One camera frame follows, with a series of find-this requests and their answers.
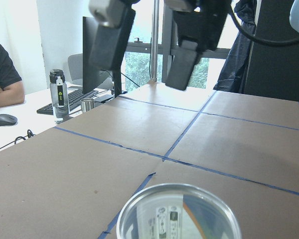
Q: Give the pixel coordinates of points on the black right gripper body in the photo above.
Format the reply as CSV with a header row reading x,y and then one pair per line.
x,y
213,7

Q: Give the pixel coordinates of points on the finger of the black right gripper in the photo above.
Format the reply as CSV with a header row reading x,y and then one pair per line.
x,y
197,33
115,19

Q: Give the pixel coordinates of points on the clear tennis ball can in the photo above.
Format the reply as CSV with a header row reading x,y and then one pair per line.
x,y
176,211

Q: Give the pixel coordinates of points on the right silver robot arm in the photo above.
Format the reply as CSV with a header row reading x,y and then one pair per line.
x,y
294,22

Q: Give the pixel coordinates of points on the black monitor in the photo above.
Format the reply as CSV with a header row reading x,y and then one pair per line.
x,y
94,76

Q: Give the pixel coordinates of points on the clear water bottle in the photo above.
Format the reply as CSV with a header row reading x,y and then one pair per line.
x,y
59,96

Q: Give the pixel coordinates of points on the steel cup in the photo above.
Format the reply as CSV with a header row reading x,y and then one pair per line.
x,y
87,104

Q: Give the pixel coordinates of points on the seated person black shirt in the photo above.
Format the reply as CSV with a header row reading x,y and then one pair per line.
x,y
11,85

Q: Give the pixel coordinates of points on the black computer mouse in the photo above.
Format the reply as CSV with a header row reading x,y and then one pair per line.
x,y
7,120

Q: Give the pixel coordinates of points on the aluminium frame post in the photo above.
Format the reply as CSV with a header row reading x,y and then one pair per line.
x,y
154,42

